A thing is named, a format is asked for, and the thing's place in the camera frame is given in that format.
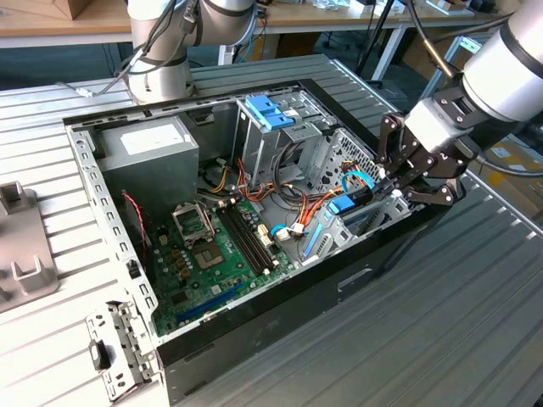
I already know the large brown cardboard sheet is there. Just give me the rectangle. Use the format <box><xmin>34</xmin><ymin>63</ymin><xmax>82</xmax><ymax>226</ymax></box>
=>
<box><xmin>400</xmin><ymin>27</ymin><xmax>466</xmax><ymax>109</ymax></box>

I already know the metal socket cover frame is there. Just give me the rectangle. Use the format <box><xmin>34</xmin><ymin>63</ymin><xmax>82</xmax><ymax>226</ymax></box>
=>
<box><xmin>171</xmin><ymin>201</ymin><xmax>214</xmax><ymax>250</ymax></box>

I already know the thin metal locking lever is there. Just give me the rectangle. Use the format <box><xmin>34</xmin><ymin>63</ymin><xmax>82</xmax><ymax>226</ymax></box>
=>
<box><xmin>201</xmin><ymin>204</ymin><xmax>216</xmax><ymax>241</ymax></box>

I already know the coloured wire bundle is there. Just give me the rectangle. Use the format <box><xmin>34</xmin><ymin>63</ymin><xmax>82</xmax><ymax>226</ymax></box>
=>
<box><xmin>235</xmin><ymin>142</ymin><xmax>341</xmax><ymax>239</ymax></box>

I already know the grey parts rack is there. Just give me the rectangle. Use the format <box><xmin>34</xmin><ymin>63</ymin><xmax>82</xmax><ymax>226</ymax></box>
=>
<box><xmin>0</xmin><ymin>181</ymin><xmax>61</xmax><ymax>315</ymax></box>

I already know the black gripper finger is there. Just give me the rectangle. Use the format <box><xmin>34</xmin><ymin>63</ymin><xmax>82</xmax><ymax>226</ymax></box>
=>
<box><xmin>388</xmin><ymin>176</ymin><xmax>467</xmax><ymax>209</ymax></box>
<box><xmin>372</xmin><ymin>112</ymin><xmax>422</xmax><ymax>199</ymax></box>

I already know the white board connector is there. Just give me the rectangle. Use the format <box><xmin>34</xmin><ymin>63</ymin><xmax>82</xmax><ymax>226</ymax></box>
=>
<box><xmin>255</xmin><ymin>223</ymin><xmax>273</xmax><ymax>250</ymax></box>

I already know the black RAM slot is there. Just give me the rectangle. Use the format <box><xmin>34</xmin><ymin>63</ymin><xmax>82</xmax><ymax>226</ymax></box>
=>
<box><xmin>224</xmin><ymin>203</ymin><xmax>266</xmax><ymax>275</ymax></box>
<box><xmin>229</xmin><ymin>202</ymin><xmax>271</xmax><ymax>273</ymax></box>
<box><xmin>234</xmin><ymin>201</ymin><xmax>276</xmax><ymax>272</ymax></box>
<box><xmin>220</xmin><ymin>203</ymin><xmax>262</xmax><ymax>276</ymax></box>

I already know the black open PC case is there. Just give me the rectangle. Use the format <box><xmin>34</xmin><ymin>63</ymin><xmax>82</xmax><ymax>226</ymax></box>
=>
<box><xmin>62</xmin><ymin>78</ymin><xmax>453</xmax><ymax>407</ymax></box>

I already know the light blue wire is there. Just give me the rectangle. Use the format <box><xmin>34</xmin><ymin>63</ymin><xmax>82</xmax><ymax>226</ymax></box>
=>
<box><xmin>269</xmin><ymin>222</ymin><xmax>299</xmax><ymax>243</ymax></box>
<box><xmin>340</xmin><ymin>170</ymin><xmax>376</xmax><ymax>193</ymax></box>

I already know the black case fan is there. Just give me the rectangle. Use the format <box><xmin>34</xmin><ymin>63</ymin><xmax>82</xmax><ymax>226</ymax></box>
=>
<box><xmin>120</xmin><ymin>192</ymin><xmax>150</xmax><ymax>266</ymax></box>

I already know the grey power supply box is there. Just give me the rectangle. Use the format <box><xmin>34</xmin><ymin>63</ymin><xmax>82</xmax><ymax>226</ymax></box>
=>
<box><xmin>98</xmin><ymin>114</ymin><xmax>201</xmax><ymax>221</ymax></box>

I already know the red yellow orange power wire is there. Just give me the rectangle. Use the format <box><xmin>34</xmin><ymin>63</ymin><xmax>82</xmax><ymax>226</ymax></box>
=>
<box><xmin>334</xmin><ymin>159</ymin><xmax>383</xmax><ymax>196</ymax></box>

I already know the blue plastic drive latch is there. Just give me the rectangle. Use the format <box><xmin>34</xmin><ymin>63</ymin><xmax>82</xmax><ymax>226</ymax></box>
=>
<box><xmin>244</xmin><ymin>95</ymin><xmax>297</xmax><ymax>133</ymax></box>

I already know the long wooden desk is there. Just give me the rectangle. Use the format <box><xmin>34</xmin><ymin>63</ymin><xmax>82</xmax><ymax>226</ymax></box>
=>
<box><xmin>0</xmin><ymin>0</ymin><xmax>512</xmax><ymax>84</ymax></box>

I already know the blue expansion slot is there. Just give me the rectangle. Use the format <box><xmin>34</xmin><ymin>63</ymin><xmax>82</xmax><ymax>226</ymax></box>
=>
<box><xmin>175</xmin><ymin>282</ymin><xmax>246</xmax><ymax>326</ymax></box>

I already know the red black twisted fan wire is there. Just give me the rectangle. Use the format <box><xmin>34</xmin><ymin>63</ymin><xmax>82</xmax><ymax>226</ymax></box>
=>
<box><xmin>120</xmin><ymin>190</ymin><xmax>150</xmax><ymax>252</ymax></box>

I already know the metal optical drive cage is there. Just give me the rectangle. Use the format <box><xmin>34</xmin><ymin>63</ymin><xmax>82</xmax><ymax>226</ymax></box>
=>
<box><xmin>231</xmin><ymin>89</ymin><xmax>337</xmax><ymax>191</ymax></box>

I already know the metal disk bay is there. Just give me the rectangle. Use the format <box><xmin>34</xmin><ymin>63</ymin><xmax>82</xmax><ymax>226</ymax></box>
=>
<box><xmin>296</xmin><ymin>185</ymin><xmax>427</xmax><ymax>269</ymax></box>

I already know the brown cardboard box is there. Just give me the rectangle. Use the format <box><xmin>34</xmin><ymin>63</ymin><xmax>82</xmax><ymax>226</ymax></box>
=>
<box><xmin>50</xmin><ymin>0</ymin><xmax>92</xmax><ymax>21</ymax></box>

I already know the black cable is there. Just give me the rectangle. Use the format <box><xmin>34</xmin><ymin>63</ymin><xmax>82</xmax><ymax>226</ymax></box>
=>
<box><xmin>469</xmin><ymin>153</ymin><xmax>543</xmax><ymax>179</ymax></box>
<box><xmin>406</xmin><ymin>0</ymin><xmax>463</xmax><ymax>81</ymax></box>

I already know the yellow black wire bundle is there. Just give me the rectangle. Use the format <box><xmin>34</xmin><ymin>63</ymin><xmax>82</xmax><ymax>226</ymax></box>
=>
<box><xmin>199</xmin><ymin>159</ymin><xmax>234</xmax><ymax>196</ymax></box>

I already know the metal slot bracket latch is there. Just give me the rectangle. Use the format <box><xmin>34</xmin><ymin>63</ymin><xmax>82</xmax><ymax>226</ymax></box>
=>
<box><xmin>83</xmin><ymin>298</ymin><xmax>161</xmax><ymax>404</ymax></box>

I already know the green motherboard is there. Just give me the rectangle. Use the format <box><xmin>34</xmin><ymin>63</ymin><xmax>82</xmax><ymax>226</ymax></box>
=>
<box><xmin>148</xmin><ymin>198</ymin><xmax>299</xmax><ymax>339</ymax></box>

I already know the CPU socket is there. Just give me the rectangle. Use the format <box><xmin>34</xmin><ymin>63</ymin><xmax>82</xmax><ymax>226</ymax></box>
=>
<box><xmin>189</xmin><ymin>240</ymin><xmax>225</xmax><ymax>273</ymax></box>

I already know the flat labelled cardboard box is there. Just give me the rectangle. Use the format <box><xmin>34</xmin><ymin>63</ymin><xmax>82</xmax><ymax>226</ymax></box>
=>
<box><xmin>479</xmin><ymin>135</ymin><xmax>543</xmax><ymax>220</ymax></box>

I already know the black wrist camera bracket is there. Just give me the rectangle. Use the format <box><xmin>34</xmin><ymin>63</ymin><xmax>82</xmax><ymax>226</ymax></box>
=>
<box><xmin>433</xmin><ymin>83</ymin><xmax>483</xmax><ymax>131</ymax></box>

